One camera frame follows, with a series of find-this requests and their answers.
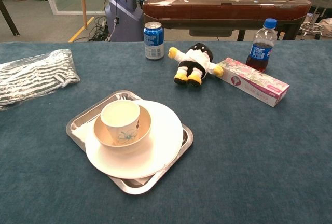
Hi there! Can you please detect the flower print paper cup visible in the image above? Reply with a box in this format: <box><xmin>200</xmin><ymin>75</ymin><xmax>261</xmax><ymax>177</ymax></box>
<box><xmin>100</xmin><ymin>100</ymin><xmax>141</xmax><ymax>146</ymax></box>

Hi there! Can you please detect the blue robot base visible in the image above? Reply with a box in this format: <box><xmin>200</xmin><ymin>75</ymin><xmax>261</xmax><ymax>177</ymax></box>
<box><xmin>104</xmin><ymin>0</ymin><xmax>145</xmax><ymax>43</ymax></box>

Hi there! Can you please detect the white round plate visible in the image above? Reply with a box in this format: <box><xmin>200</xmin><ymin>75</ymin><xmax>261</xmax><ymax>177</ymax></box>
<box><xmin>85</xmin><ymin>100</ymin><xmax>184</xmax><ymax>179</ymax></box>

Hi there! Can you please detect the beige bowl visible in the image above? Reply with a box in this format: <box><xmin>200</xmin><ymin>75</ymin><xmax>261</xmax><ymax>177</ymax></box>
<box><xmin>93</xmin><ymin>104</ymin><xmax>152</xmax><ymax>155</ymax></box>

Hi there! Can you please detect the black white plush doll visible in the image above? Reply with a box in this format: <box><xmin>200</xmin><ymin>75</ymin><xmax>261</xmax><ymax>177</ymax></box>
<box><xmin>168</xmin><ymin>43</ymin><xmax>224</xmax><ymax>87</ymax></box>

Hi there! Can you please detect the blue soda can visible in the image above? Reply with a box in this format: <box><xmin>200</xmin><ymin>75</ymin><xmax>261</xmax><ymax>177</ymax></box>
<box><xmin>143</xmin><ymin>21</ymin><xmax>165</xmax><ymax>60</ymax></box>

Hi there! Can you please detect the white paper napkin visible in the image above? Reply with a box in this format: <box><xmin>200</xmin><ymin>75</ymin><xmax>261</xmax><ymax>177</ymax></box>
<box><xmin>71</xmin><ymin>122</ymin><xmax>95</xmax><ymax>142</ymax></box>

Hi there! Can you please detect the pink floral long box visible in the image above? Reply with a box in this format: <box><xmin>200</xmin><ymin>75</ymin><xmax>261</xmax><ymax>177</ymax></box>
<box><xmin>215</xmin><ymin>57</ymin><xmax>291</xmax><ymax>107</ymax></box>

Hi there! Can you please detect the stainless steel tray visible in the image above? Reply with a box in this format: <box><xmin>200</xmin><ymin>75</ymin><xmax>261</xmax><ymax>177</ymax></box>
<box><xmin>65</xmin><ymin>90</ymin><xmax>194</xmax><ymax>195</ymax></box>

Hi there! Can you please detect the brown mahjong table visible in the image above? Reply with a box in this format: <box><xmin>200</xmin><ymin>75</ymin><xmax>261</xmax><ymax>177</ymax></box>
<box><xmin>142</xmin><ymin>0</ymin><xmax>312</xmax><ymax>41</ymax></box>

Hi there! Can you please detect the cola bottle blue cap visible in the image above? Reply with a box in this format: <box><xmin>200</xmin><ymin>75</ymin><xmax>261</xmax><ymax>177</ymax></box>
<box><xmin>245</xmin><ymin>18</ymin><xmax>278</xmax><ymax>73</ymax></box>

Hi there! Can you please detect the wooden pole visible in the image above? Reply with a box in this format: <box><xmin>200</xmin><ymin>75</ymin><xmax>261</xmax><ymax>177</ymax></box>
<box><xmin>79</xmin><ymin>0</ymin><xmax>88</xmax><ymax>30</ymax></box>

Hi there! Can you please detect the striped cloth in plastic bag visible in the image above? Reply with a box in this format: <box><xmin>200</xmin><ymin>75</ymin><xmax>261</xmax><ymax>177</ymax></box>
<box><xmin>0</xmin><ymin>48</ymin><xmax>80</xmax><ymax>111</ymax></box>

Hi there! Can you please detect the dark table leg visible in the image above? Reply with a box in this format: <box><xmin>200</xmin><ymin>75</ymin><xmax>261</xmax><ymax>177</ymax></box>
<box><xmin>0</xmin><ymin>0</ymin><xmax>20</xmax><ymax>37</ymax></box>

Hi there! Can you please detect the bundle of floor cables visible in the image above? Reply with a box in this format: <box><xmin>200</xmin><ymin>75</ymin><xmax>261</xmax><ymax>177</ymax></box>
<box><xmin>87</xmin><ymin>16</ymin><xmax>113</xmax><ymax>42</ymax></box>

